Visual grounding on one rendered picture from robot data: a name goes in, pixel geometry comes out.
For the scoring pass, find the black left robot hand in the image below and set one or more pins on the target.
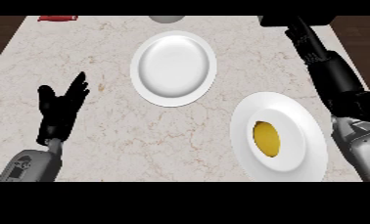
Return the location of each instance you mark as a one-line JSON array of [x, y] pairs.
[[58, 110]]

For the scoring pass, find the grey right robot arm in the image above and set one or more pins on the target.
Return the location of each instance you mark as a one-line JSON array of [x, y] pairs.
[[354, 146]]

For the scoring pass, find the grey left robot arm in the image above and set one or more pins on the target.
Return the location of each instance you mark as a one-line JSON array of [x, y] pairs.
[[30, 166]]

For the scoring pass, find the white plate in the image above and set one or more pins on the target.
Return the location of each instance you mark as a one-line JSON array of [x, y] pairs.
[[174, 68], [298, 156]]

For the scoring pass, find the yellow lemon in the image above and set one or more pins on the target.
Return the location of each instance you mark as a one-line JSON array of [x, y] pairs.
[[267, 139]]

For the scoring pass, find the red flat object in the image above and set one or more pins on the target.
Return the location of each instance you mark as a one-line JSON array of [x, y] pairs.
[[58, 18]]

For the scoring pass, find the grey round object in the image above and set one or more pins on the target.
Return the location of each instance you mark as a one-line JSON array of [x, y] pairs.
[[166, 19]]

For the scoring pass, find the black appliance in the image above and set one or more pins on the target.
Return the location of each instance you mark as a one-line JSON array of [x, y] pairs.
[[275, 21]]

